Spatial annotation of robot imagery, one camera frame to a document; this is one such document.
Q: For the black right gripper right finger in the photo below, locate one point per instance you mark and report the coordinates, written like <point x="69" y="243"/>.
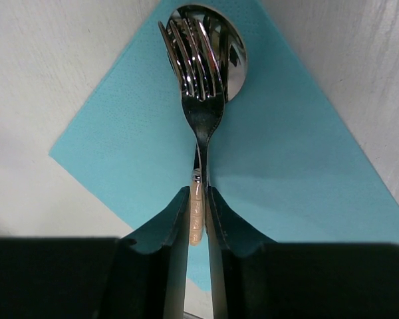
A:
<point x="253" y="276"/>

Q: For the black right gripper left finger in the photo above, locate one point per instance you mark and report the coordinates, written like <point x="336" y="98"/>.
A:
<point x="141" y="275"/>

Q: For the light blue paper napkin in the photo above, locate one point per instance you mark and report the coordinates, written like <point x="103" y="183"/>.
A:
<point x="281" y="158"/>

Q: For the silver fork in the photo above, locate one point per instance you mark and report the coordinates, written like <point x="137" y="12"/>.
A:
<point x="203" y="101"/>

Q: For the wooden handled spoon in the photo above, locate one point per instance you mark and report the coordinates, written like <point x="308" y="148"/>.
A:
<point x="227" y="44"/>

